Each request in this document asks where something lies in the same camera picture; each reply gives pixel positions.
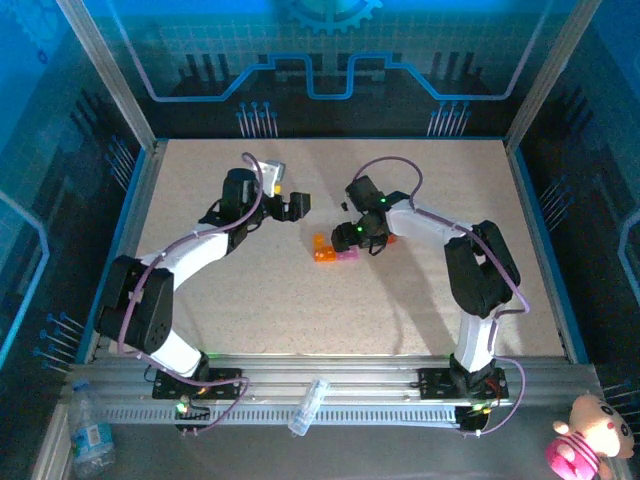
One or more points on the aluminium mounting rail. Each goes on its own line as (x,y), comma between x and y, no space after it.
(350,370)

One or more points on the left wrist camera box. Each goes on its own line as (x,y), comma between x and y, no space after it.
(274,172)

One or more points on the water bottle with blue label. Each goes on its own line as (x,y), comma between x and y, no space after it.
(92,440)

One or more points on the aluminium frame post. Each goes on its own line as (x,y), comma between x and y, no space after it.
(107,75)
(550,75)

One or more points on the pink beige plush toy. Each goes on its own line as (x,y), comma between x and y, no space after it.
(600,425)

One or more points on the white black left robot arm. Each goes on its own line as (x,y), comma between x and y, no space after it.
(145,310)

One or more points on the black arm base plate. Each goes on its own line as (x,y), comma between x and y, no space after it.
(225,377)
(435,382)

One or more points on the aluminium table side rail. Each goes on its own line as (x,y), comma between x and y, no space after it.
(144,200)

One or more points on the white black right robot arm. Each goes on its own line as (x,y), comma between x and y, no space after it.
(480,270)

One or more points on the small clear plastic bottle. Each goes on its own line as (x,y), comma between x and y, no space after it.
(307,407)

